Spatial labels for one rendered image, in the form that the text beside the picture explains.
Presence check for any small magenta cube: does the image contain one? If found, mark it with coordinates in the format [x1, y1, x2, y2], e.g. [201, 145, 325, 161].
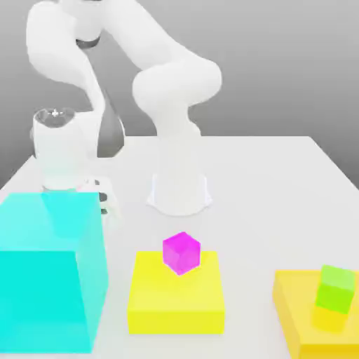
[162, 231, 202, 276]

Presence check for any small green cube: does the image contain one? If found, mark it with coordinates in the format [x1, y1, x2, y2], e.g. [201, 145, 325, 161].
[314, 264, 356, 315]

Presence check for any large yellow box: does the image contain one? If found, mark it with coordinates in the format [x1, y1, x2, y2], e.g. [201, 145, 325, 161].
[126, 250, 226, 335]

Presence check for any large orange box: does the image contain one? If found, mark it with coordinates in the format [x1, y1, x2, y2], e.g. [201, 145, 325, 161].
[272, 269, 359, 359]

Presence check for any large cyan box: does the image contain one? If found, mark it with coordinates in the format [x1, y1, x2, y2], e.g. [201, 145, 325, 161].
[0, 191, 109, 355]

